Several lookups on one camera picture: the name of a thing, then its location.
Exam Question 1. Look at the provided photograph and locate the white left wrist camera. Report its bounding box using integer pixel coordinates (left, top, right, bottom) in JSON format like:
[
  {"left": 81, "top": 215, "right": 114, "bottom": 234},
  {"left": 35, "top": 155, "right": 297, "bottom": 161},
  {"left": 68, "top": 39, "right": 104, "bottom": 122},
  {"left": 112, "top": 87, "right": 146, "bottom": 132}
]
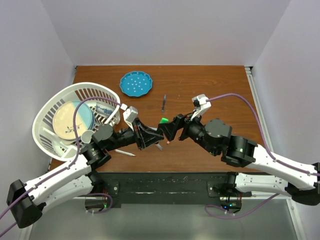
[{"left": 120, "top": 103, "right": 138, "bottom": 126}]

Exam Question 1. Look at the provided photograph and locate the white plastic basket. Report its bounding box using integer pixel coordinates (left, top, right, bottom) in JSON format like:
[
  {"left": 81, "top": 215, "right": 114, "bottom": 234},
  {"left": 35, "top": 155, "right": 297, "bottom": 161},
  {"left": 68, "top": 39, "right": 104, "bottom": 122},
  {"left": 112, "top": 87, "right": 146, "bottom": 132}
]
[{"left": 32, "top": 82, "right": 121, "bottom": 162}]

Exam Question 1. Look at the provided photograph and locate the clear pen cap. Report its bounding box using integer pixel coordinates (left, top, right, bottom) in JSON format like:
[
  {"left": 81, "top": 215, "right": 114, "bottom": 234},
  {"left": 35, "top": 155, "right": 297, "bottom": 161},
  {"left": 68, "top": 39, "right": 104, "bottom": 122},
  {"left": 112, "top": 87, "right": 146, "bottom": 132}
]
[{"left": 155, "top": 143, "right": 163, "bottom": 151}]

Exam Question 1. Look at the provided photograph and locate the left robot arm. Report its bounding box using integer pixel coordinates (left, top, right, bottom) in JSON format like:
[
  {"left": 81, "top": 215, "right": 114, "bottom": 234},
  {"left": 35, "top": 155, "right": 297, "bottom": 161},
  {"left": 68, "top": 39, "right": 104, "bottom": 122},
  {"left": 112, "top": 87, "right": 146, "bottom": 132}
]
[{"left": 6, "top": 118, "right": 164, "bottom": 229}]

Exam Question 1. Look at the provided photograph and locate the blue white patterned dish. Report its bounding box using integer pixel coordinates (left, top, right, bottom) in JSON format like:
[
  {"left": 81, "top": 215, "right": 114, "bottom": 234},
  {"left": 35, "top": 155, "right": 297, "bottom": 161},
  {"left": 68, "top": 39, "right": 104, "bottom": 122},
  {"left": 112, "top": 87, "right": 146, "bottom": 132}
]
[{"left": 95, "top": 102, "right": 114, "bottom": 117}]

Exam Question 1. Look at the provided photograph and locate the white cup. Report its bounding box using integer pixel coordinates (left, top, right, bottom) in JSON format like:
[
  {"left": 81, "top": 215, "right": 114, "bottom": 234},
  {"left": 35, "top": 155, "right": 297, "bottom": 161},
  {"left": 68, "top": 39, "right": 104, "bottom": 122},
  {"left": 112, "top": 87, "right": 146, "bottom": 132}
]
[{"left": 80, "top": 129, "right": 95, "bottom": 144}]

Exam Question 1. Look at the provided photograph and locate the green highlighter cap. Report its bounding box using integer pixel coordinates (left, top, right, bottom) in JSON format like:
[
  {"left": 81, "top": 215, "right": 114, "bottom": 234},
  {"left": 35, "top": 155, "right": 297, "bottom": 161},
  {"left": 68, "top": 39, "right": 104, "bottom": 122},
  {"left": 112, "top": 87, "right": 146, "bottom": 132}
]
[{"left": 159, "top": 117, "right": 169, "bottom": 124}]

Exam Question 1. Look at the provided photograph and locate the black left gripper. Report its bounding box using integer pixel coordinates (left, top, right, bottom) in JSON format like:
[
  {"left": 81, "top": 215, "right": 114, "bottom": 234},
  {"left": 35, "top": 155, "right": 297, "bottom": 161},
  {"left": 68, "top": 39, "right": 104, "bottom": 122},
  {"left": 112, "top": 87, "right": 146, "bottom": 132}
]
[{"left": 105, "top": 117, "right": 164, "bottom": 152}]

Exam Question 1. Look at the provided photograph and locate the beige blue plate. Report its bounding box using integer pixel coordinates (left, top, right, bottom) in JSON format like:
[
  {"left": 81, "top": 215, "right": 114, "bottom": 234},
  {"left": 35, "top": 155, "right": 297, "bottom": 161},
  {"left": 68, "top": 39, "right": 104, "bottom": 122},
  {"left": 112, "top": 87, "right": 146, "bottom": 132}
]
[{"left": 52, "top": 100, "right": 95, "bottom": 141}]

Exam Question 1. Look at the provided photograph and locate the blue ballpoint pen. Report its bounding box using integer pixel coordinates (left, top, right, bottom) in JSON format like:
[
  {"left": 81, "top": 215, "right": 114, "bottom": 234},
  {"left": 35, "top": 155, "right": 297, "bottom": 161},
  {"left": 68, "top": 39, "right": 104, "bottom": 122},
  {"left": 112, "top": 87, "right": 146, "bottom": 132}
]
[{"left": 161, "top": 94, "right": 167, "bottom": 114}]

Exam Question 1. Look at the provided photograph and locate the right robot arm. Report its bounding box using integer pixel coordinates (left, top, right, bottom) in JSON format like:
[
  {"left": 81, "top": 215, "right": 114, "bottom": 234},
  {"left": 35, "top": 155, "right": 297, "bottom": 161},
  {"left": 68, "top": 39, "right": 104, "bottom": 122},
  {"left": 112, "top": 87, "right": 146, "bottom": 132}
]
[{"left": 157, "top": 114, "right": 320, "bottom": 206}]

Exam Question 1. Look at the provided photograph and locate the aluminium table frame rail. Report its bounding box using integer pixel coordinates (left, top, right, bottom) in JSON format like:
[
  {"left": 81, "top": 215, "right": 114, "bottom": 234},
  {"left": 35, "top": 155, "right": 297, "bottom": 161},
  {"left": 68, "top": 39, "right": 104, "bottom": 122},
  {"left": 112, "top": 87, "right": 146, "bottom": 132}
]
[{"left": 244, "top": 66, "right": 307, "bottom": 240}]

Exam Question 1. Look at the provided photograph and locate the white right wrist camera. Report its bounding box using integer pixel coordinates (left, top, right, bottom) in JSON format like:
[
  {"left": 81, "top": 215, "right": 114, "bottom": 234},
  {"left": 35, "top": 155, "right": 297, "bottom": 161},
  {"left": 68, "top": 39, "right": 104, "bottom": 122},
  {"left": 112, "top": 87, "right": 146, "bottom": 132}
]
[{"left": 190, "top": 94, "right": 212, "bottom": 121}]

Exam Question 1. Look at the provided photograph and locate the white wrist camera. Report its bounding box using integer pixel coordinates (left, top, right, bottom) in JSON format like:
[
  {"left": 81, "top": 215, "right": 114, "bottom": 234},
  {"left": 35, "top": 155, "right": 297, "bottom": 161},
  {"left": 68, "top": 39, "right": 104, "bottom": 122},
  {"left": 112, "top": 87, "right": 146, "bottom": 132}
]
[
  {"left": 120, "top": 103, "right": 138, "bottom": 126},
  {"left": 190, "top": 94, "right": 212, "bottom": 121}
]

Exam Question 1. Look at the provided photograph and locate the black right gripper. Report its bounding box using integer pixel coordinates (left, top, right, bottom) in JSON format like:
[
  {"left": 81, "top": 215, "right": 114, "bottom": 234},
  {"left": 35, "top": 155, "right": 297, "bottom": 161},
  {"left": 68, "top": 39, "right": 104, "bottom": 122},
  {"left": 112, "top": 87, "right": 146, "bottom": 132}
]
[{"left": 157, "top": 109, "right": 218, "bottom": 156}]

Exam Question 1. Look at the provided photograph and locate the teal dotted plate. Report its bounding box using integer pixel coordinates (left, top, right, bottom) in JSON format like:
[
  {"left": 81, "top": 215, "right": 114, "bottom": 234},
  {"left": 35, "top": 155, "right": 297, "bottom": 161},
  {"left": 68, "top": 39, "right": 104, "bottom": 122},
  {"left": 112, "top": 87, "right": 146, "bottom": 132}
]
[{"left": 119, "top": 71, "right": 153, "bottom": 98}]

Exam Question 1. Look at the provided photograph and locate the white orange marker pen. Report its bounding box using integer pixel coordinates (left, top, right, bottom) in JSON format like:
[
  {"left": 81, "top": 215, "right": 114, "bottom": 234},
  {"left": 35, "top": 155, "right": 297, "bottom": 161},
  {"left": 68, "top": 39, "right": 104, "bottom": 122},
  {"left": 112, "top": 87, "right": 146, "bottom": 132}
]
[{"left": 114, "top": 149, "right": 136, "bottom": 157}]

